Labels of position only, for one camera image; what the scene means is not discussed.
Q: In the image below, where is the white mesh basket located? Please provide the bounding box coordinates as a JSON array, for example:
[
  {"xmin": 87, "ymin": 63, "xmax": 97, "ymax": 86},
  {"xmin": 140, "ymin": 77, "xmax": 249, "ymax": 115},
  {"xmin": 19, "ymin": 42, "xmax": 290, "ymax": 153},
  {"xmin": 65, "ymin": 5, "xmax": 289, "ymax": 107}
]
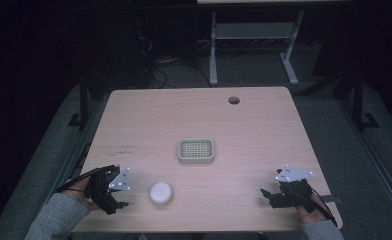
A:
[{"xmin": 177, "ymin": 137, "xmax": 216, "ymax": 165}]

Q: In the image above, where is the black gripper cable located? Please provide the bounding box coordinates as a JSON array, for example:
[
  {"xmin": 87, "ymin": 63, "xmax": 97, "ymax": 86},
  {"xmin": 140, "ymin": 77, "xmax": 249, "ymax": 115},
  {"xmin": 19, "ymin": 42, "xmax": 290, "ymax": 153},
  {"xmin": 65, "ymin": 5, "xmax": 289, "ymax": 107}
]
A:
[
  {"xmin": 297, "ymin": 187, "xmax": 338, "ymax": 228},
  {"xmin": 54, "ymin": 165, "xmax": 118, "ymax": 195}
]

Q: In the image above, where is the white round soap bar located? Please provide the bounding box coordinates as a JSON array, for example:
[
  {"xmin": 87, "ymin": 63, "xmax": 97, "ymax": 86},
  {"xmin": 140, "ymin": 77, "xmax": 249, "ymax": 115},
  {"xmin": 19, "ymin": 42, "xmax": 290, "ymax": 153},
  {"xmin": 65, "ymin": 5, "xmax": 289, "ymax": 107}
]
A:
[{"xmin": 149, "ymin": 181, "xmax": 174, "ymax": 206}]

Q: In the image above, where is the black strap on table edge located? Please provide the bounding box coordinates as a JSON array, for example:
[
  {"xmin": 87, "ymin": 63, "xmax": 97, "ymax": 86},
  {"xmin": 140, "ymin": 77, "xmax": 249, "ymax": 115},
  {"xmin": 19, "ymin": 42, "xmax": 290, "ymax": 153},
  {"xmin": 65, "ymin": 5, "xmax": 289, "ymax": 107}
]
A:
[{"xmin": 319, "ymin": 195, "xmax": 344, "ymax": 205}]

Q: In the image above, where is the white metal desk frame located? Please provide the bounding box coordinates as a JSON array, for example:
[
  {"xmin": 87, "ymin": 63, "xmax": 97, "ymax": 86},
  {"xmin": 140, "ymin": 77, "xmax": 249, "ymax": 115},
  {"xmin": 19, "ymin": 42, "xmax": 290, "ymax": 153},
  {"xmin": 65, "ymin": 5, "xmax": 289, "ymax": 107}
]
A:
[{"xmin": 208, "ymin": 9, "xmax": 306, "ymax": 87}]

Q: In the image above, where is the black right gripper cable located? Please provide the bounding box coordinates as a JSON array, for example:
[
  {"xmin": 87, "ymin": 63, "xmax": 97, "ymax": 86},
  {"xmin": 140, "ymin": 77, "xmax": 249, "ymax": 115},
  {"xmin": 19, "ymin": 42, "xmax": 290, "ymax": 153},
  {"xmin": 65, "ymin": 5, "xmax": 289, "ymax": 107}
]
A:
[{"xmin": 297, "ymin": 187, "xmax": 338, "ymax": 228}]

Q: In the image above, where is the person's right hand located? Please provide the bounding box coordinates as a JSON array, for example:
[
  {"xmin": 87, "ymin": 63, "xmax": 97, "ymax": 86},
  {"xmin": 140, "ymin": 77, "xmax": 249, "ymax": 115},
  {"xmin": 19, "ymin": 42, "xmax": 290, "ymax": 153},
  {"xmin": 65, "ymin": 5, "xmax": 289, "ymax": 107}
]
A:
[{"xmin": 294, "ymin": 192, "xmax": 329, "ymax": 224}]

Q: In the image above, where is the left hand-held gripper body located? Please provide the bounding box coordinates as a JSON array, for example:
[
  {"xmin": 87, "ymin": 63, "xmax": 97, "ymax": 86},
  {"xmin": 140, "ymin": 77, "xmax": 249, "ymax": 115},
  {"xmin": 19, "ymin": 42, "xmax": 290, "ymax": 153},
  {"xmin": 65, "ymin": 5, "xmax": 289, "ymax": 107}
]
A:
[{"xmin": 84, "ymin": 164, "xmax": 132, "ymax": 212}]

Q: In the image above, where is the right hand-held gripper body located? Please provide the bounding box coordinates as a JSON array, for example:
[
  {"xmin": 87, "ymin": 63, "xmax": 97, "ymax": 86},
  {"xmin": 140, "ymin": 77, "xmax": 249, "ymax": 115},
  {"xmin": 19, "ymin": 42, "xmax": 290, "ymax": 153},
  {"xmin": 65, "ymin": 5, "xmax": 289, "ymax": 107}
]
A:
[{"xmin": 273, "ymin": 163, "xmax": 316, "ymax": 210}]

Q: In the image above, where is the bundle of floor cables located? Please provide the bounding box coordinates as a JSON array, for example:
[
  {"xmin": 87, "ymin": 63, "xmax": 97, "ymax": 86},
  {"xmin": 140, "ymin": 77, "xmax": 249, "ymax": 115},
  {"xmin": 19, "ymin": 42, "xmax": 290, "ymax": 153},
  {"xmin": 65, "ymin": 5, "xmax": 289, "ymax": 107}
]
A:
[{"xmin": 135, "ymin": 19, "xmax": 212, "ymax": 90}]

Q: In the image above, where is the person's left hand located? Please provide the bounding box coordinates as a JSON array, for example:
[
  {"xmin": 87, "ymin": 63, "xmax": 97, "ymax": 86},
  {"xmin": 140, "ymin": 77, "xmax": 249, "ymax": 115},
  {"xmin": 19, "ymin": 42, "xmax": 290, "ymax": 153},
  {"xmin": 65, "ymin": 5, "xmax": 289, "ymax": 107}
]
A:
[{"xmin": 64, "ymin": 176, "xmax": 102, "ymax": 212}]

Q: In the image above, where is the black metal stand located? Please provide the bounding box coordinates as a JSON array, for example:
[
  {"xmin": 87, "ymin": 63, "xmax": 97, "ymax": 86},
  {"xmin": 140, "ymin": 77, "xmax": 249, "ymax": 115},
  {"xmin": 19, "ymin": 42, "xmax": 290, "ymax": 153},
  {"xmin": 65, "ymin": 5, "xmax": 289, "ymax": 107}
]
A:
[
  {"xmin": 348, "ymin": 71, "xmax": 381, "ymax": 130},
  {"xmin": 67, "ymin": 74, "xmax": 92, "ymax": 128}
]

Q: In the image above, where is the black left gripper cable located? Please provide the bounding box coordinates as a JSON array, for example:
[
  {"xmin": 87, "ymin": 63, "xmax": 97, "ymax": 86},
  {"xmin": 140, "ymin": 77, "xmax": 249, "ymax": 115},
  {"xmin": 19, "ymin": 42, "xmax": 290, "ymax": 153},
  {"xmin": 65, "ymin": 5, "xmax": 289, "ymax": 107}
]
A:
[{"xmin": 54, "ymin": 165, "xmax": 118, "ymax": 195}]

